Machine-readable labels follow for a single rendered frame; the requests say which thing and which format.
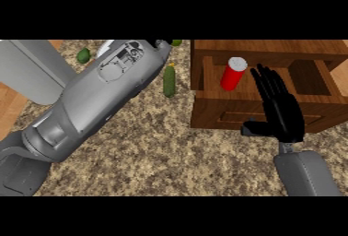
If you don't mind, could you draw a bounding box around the wooden drawer front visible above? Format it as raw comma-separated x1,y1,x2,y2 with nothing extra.
189,89,348,134

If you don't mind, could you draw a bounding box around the red can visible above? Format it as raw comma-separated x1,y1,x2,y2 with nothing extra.
219,56,251,92

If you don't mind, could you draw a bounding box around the green cucumber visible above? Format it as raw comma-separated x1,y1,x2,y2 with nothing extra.
163,62,179,99

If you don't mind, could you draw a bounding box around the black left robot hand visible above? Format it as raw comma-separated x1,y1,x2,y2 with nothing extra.
154,39,173,48

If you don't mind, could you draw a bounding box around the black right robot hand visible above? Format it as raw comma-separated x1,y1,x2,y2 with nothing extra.
241,63,306,144

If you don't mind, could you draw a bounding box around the open wooden drawer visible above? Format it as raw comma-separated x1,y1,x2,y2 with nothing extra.
195,55,348,106

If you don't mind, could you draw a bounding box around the dark green avocado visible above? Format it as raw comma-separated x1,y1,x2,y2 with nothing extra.
77,47,93,65

